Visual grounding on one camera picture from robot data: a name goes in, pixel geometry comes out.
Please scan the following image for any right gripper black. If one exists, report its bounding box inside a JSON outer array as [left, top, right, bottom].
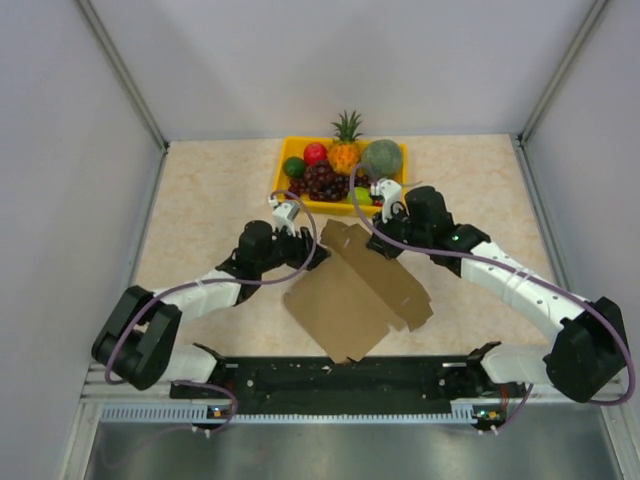
[[366, 204, 430, 262]]

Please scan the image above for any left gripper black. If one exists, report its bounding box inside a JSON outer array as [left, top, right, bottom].
[[256, 221, 330, 274]]

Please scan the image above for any brown cardboard box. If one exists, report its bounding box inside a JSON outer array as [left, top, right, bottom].
[[283, 219, 433, 364]]

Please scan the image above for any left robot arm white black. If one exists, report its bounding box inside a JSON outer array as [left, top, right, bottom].
[[91, 220, 330, 397]]

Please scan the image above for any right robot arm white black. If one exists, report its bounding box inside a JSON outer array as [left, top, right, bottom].
[[368, 179, 630, 403]]

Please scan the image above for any light green apple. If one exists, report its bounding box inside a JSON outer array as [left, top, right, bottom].
[[347, 187, 374, 207]]

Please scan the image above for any purple grape bunch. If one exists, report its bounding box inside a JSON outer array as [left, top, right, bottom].
[[285, 160, 349, 203]]

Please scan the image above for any yellow plastic tray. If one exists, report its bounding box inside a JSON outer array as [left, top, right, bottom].
[[271, 135, 409, 220]]

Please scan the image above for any green netted melon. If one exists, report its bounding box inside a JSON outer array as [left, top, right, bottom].
[[361, 139, 403, 178]]

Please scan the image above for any dark green lime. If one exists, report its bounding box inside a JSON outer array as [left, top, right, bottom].
[[282, 156, 307, 179]]

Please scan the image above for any pineapple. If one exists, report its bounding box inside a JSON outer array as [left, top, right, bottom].
[[327, 110, 362, 175]]

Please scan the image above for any red apple at back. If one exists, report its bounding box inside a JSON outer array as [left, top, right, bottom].
[[303, 142, 328, 167]]

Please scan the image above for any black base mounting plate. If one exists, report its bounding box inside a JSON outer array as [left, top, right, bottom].
[[168, 353, 551, 416]]

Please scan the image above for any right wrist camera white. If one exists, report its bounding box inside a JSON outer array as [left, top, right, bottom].
[[370, 179, 403, 223]]

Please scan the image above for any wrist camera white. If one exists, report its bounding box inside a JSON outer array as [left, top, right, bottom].
[[370, 179, 403, 223], [268, 194, 300, 236]]

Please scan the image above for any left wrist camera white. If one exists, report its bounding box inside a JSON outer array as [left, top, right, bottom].
[[268, 194, 300, 236]]

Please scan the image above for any white cable duct strip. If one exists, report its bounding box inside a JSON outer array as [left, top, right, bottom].
[[100, 403, 503, 426]]

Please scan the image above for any left aluminium frame post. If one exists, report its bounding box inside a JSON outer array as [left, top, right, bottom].
[[73, 0, 169, 153]]

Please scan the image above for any aluminium frame post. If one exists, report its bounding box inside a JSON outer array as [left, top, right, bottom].
[[516, 0, 613, 148], [73, 0, 169, 153]]

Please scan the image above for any right aluminium frame post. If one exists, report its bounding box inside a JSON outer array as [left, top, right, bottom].
[[516, 0, 613, 148]]

